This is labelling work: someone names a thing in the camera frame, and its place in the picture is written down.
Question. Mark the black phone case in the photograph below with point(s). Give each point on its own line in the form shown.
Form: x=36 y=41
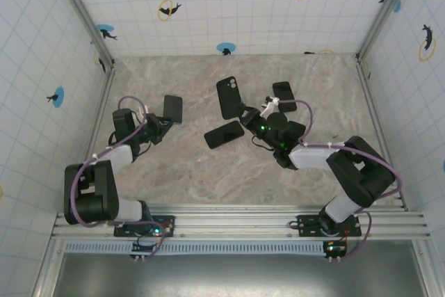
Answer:
x=206 y=138
x=227 y=98
x=276 y=95

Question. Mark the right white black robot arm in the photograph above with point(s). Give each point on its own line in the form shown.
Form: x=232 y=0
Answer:
x=361 y=172

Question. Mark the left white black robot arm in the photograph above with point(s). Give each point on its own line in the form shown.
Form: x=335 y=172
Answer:
x=104 y=189

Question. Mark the small controller circuit board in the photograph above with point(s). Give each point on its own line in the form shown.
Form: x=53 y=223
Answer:
x=335 y=249

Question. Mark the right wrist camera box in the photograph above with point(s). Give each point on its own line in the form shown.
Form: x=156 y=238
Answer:
x=269 y=104

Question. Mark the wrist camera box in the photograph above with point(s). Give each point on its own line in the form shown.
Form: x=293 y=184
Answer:
x=269 y=104
x=142 y=112

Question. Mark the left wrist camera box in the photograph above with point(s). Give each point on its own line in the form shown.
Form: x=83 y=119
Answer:
x=142 y=112

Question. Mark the aluminium side rail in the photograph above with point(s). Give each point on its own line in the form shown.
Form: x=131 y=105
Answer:
x=103 y=102
x=372 y=102

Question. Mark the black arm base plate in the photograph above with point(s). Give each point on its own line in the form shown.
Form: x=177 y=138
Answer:
x=307 y=222
x=121 y=231

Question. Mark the aluminium mounting rail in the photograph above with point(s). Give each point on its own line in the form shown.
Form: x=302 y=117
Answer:
x=236 y=222

